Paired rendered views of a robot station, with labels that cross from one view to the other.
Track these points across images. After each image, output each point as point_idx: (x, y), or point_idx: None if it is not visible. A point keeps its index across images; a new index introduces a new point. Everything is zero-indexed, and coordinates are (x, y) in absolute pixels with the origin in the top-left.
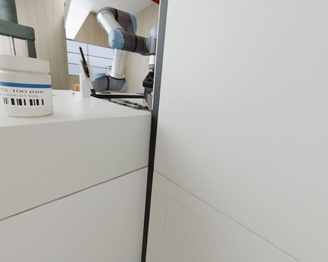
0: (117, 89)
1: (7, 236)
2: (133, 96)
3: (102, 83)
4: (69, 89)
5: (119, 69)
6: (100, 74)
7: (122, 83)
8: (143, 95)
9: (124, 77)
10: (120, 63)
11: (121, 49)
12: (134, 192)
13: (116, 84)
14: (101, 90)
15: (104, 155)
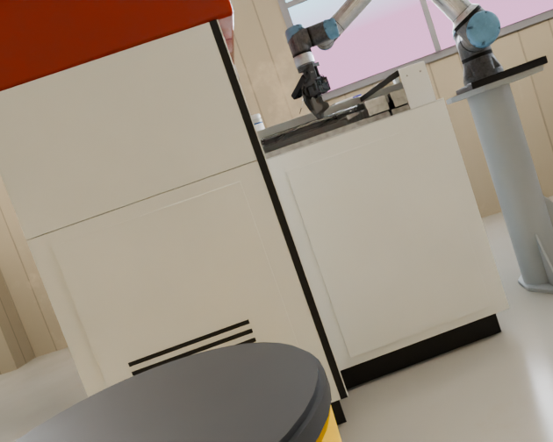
0: (473, 46)
1: None
2: (379, 86)
3: (458, 46)
4: (359, 94)
5: (444, 13)
6: (453, 30)
7: (465, 33)
8: (384, 80)
9: (461, 20)
10: (435, 4)
11: (324, 49)
12: None
13: (463, 39)
14: (463, 56)
15: None
